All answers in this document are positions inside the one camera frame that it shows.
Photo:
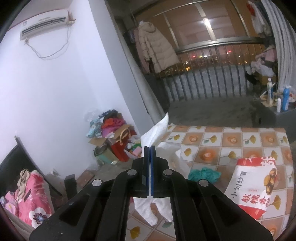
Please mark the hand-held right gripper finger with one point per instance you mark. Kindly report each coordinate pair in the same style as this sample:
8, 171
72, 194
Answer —
146, 173
152, 173

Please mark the colourful snack packets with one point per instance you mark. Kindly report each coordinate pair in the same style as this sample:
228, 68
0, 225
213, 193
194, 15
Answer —
134, 149

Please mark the heap of clothes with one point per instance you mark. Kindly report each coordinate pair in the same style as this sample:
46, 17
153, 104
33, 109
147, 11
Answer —
263, 62

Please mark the small white bottle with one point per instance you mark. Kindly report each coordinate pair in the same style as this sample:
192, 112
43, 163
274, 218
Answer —
278, 105

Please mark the brown cardboard box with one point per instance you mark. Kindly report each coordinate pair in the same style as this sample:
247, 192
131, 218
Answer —
268, 78

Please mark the grey pleated curtain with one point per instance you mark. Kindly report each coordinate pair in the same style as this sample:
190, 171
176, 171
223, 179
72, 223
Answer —
284, 46

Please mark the grey cabinet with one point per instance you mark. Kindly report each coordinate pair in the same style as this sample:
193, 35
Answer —
277, 120

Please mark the red gift bag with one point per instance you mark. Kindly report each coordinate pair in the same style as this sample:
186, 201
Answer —
120, 148

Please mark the metal railing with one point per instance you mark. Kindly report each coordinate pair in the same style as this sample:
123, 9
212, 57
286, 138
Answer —
219, 42

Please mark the white air conditioner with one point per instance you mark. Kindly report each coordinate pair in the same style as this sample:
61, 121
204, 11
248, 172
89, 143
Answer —
44, 25

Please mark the beige puffer coat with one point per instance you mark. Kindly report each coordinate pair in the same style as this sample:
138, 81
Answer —
157, 51

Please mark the green box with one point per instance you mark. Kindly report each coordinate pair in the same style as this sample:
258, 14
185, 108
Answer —
107, 156

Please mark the red white printed bag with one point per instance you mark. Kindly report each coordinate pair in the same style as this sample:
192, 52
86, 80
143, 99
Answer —
249, 185

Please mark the dark cloth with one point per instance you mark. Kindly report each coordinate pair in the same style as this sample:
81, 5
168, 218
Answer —
252, 77

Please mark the flattened cardboard box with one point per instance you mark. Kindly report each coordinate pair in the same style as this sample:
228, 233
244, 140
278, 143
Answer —
99, 141

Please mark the colourful clothes pile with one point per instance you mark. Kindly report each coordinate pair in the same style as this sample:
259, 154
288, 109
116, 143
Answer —
113, 122

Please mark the dark wooden board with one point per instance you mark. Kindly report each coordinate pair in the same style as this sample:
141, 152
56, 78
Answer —
23, 157

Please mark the floral teal cloth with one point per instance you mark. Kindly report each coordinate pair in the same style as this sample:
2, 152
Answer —
93, 128

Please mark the red brick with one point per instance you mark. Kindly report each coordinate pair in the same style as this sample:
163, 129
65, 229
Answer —
85, 177

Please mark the tall white bottle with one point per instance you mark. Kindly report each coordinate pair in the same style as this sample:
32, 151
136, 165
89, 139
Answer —
269, 92

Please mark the table with patterned cloth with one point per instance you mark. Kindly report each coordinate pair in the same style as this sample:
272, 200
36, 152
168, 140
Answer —
231, 148

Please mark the pink floral quilt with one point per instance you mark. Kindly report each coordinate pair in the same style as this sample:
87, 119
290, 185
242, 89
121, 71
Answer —
32, 199

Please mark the black block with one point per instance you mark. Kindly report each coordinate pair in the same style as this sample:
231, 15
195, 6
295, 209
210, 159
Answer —
70, 186

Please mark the blue bottle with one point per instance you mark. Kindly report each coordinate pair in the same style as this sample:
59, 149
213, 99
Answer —
286, 99

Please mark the hanging white garment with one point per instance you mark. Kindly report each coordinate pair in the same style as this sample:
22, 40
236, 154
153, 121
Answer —
257, 18

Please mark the sliding window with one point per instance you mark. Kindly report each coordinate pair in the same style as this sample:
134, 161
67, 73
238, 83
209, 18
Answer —
185, 25

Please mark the white paper towel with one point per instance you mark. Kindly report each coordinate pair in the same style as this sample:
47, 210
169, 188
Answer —
155, 132

